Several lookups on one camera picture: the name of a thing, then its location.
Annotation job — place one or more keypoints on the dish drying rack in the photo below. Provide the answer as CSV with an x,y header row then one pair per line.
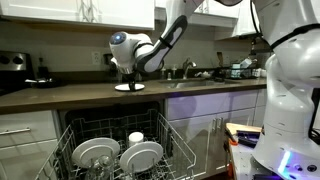
x,y
246,69

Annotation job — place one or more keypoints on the white plate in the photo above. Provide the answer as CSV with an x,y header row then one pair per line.
x,y
125,87
90,150
141,157

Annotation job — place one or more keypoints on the wire dishwasher rack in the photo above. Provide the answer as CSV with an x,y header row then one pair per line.
x,y
177,163

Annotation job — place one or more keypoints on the wall outlet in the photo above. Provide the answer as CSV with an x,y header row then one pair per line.
x,y
96,58

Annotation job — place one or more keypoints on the silver toaster oven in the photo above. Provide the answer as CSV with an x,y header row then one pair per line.
x,y
15,69

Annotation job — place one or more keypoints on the white drawer front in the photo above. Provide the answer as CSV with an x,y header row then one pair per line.
x,y
22,128

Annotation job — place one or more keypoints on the clear glass in rack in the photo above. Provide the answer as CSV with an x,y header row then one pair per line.
x,y
101,169

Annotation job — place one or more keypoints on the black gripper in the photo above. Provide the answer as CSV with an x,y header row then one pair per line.
x,y
129,78

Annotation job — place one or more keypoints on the white upper cabinet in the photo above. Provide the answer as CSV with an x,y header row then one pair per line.
x,y
130,14

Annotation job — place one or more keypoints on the black frying pan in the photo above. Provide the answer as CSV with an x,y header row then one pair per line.
x,y
44,83

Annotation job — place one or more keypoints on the steel sink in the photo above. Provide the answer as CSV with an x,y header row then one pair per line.
x,y
178,84

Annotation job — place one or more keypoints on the orange handled tool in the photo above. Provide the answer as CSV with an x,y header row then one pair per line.
x,y
231,140

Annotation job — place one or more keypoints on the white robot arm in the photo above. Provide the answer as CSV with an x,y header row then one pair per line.
x,y
292,30

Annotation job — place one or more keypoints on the white mug in rack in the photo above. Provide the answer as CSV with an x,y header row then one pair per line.
x,y
135,137

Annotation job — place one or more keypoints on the chrome faucet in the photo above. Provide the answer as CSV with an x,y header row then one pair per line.
x,y
186,65

